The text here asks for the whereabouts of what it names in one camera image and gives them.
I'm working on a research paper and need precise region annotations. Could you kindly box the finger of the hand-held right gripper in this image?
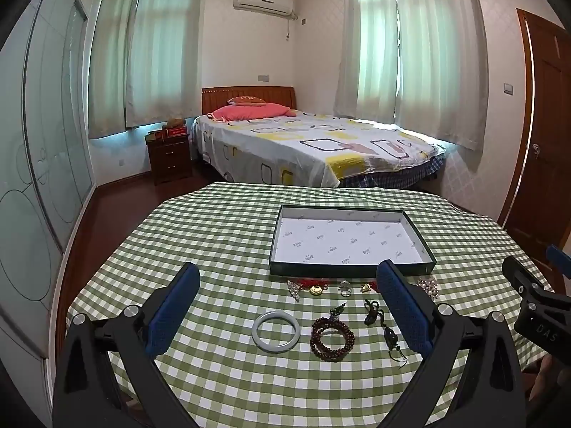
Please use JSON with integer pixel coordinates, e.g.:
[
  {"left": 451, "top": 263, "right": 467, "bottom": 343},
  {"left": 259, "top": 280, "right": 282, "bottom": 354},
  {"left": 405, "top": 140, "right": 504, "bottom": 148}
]
[
  {"left": 546, "top": 244, "right": 571, "bottom": 278},
  {"left": 501, "top": 256, "right": 555, "bottom": 305}
]

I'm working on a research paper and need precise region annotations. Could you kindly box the patterned white bedsheet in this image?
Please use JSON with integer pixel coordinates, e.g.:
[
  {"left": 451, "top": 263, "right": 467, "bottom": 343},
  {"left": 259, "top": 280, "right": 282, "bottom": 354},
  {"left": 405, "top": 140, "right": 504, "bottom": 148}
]
[{"left": 193, "top": 109, "right": 440, "bottom": 189}]

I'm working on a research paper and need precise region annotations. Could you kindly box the black knotted cord charm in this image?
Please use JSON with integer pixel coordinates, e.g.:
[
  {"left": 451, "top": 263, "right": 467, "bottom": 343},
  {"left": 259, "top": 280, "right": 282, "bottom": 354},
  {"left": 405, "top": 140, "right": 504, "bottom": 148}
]
[{"left": 363, "top": 300, "right": 384, "bottom": 326}]

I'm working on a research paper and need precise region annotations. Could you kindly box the wooden door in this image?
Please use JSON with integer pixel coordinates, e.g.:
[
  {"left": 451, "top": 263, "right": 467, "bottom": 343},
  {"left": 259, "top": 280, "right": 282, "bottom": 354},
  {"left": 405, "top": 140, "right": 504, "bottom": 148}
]
[{"left": 497, "top": 8, "right": 571, "bottom": 250}]

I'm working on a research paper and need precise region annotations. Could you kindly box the gold pearl flower brooch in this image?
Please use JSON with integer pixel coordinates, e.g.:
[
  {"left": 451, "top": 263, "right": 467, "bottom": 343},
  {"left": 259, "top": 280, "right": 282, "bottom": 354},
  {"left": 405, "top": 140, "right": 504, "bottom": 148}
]
[{"left": 416, "top": 277, "right": 440, "bottom": 299}]

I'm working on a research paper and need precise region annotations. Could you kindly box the person's right hand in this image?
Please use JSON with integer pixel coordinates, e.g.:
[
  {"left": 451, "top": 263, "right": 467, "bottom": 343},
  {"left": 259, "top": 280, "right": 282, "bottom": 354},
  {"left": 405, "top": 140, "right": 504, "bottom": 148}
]
[{"left": 529, "top": 357, "right": 556, "bottom": 411}]

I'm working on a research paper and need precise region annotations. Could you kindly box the blue plaid bed cover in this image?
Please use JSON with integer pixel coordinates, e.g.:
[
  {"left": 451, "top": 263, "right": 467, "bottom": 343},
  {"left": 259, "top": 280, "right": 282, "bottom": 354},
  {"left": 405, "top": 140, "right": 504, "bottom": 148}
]
[{"left": 339, "top": 152, "right": 447, "bottom": 189}]

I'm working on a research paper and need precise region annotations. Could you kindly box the pink pillow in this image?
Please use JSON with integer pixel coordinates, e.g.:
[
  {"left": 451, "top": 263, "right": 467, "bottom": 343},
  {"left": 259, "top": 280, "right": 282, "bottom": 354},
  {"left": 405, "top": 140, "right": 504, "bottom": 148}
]
[{"left": 209, "top": 103, "right": 290, "bottom": 122}]

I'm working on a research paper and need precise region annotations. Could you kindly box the dark red bead bracelet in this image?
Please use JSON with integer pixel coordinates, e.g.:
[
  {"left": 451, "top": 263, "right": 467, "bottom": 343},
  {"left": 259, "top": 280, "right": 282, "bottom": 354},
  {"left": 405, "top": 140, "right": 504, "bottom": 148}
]
[{"left": 310, "top": 302, "right": 357, "bottom": 361}]

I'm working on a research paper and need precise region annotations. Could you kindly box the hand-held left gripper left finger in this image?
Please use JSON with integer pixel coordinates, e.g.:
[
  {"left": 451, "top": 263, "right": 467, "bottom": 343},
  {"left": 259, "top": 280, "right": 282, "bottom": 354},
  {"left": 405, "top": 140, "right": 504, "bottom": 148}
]
[{"left": 52, "top": 262, "right": 201, "bottom": 428}]

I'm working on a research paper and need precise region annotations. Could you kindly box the white air conditioner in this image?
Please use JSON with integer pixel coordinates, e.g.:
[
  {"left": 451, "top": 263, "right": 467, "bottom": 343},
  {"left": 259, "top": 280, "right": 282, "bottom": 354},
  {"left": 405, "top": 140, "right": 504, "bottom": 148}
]
[{"left": 233, "top": 0, "right": 296, "bottom": 17}]

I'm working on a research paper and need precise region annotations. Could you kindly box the dark green shallow box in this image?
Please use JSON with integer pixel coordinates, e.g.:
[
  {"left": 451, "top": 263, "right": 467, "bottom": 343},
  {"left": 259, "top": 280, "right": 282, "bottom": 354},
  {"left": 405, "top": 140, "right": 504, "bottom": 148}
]
[{"left": 268, "top": 205, "right": 436, "bottom": 278}]

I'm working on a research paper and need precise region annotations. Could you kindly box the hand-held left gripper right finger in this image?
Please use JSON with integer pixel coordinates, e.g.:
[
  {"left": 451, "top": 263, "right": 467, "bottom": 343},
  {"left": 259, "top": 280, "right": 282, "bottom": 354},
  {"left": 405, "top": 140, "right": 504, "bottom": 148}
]
[{"left": 376, "top": 261, "right": 528, "bottom": 428}]

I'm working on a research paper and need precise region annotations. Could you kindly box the pale jade bangle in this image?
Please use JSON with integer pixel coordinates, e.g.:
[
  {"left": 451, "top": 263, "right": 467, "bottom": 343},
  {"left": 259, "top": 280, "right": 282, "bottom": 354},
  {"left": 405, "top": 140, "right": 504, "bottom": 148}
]
[{"left": 252, "top": 312, "right": 299, "bottom": 355}]

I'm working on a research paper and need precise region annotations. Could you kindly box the white sheer curtain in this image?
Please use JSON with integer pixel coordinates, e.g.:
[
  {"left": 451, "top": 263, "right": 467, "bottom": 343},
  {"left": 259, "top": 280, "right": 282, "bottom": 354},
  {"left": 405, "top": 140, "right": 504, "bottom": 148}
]
[
  {"left": 88, "top": 0, "right": 148, "bottom": 139},
  {"left": 334, "top": 0, "right": 400, "bottom": 120},
  {"left": 125, "top": 0, "right": 202, "bottom": 129},
  {"left": 393, "top": 0, "right": 489, "bottom": 151}
]

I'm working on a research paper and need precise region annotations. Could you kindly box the dark wooden nightstand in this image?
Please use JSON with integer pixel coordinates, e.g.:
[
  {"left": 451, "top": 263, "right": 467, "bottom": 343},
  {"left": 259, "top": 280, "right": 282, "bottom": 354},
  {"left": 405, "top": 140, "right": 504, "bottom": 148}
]
[{"left": 145, "top": 134, "right": 193, "bottom": 187}]

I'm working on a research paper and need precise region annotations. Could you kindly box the gold charm with red beads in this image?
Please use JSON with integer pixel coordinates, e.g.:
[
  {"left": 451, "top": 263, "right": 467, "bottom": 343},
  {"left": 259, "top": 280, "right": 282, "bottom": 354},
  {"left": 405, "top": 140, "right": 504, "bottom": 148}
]
[{"left": 305, "top": 277, "right": 332, "bottom": 296}]

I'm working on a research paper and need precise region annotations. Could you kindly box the wooden bed headboard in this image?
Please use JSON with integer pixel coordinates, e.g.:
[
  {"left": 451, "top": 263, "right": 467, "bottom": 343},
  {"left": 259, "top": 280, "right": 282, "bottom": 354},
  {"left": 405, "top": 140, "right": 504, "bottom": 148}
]
[{"left": 202, "top": 86, "right": 297, "bottom": 116}]

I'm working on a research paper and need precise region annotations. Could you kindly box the dark bead cord pendant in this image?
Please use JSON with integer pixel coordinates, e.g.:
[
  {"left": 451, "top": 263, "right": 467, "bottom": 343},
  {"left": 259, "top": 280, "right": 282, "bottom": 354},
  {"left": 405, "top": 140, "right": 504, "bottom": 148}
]
[{"left": 383, "top": 326, "right": 409, "bottom": 368}]

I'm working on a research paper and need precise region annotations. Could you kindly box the frosted glass sliding wardrobe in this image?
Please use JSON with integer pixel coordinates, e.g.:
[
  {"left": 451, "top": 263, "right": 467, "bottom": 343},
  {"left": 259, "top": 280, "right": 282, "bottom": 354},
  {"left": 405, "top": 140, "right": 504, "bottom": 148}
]
[{"left": 0, "top": 0, "right": 96, "bottom": 366}]

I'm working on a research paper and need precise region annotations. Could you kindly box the green checked tablecloth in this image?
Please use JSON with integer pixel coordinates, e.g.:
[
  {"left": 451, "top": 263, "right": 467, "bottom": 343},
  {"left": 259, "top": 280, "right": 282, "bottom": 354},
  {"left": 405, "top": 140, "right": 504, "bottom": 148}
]
[{"left": 65, "top": 181, "right": 554, "bottom": 428}]

